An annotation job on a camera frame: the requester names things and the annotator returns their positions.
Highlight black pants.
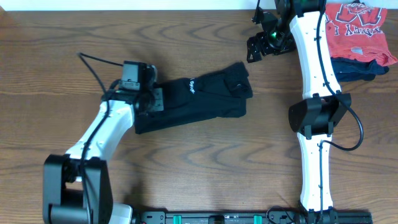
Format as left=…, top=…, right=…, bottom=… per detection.
left=134, top=62, right=253, bottom=134

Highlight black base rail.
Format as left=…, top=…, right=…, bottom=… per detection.
left=130, top=208, right=373, bottom=224

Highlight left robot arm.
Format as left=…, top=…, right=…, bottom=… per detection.
left=42, top=61, right=164, bottom=223

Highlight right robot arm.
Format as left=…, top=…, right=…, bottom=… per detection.
left=247, top=1, right=373, bottom=223

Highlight folded navy garment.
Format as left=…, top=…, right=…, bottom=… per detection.
left=331, top=57, right=389, bottom=82

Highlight red printed t-shirt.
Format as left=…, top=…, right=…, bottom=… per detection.
left=325, top=1, right=397, bottom=67

